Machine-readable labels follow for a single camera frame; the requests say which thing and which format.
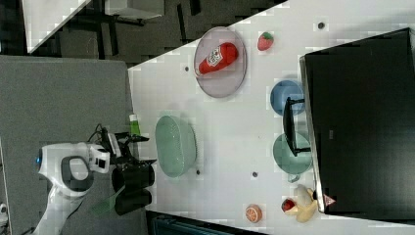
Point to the purple round plate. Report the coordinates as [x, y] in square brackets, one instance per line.
[221, 83]

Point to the toy orange half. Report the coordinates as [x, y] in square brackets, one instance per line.
[253, 213]

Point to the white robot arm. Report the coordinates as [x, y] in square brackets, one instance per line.
[70, 168]

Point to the green bottle white cap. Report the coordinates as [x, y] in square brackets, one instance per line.
[134, 125]

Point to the green mug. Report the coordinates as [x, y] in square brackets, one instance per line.
[293, 165]

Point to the black toaster oven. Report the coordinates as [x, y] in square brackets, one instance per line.
[359, 100]

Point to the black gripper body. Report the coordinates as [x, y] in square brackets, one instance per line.
[114, 144]

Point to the small red toy fruit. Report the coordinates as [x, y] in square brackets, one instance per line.
[287, 205]

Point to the blue cup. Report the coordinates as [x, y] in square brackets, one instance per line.
[281, 92]

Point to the red ketchup bottle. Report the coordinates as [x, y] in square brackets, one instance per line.
[219, 58]

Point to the green spatula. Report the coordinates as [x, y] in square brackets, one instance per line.
[106, 205]

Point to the black cylindrical container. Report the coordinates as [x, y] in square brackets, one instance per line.
[135, 180]

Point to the red toy strawberry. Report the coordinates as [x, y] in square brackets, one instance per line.
[265, 41]

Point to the peeled toy banana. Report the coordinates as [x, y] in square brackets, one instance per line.
[306, 204]

